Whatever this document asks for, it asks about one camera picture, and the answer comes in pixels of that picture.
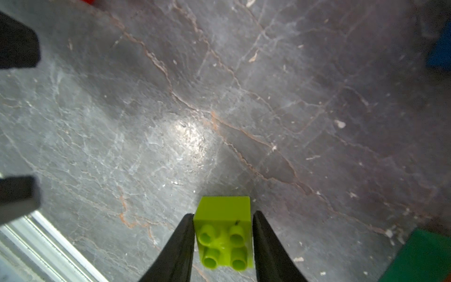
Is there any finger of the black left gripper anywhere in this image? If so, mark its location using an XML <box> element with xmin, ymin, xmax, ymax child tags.
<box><xmin>1</xmin><ymin>12</ymin><xmax>41</xmax><ymax>69</ymax></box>
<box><xmin>0</xmin><ymin>175</ymin><xmax>41</xmax><ymax>225</ymax></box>

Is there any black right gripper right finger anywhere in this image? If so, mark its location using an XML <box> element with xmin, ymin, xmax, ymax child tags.
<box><xmin>253</xmin><ymin>211</ymin><xmax>307</xmax><ymax>282</ymax></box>

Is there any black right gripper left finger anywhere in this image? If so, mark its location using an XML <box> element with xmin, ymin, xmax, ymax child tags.
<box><xmin>139</xmin><ymin>213</ymin><xmax>195</xmax><ymax>282</ymax></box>

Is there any lime green square lego brick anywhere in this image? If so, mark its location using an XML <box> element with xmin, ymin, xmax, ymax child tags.
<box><xmin>193</xmin><ymin>196</ymin><xmax>254</xmax><ymax>271</ymax></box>

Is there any dark green long lego brick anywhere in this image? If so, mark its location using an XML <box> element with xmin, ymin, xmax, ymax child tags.
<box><xmin>379</xmin><ymin>229</ymin><xmax>451</xmax><ymax>282</ymax></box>

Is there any blue square lego brick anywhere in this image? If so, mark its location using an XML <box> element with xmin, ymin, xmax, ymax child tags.
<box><xmin>426</xmin><ymin>21</ymin><xmax>451</xmax><ymax>72</ymax></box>

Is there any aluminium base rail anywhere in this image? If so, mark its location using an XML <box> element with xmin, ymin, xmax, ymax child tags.
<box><xmin>1</xmin><ymin>211</ymin><xmax>107</xmax><ymax>282</ymax></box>

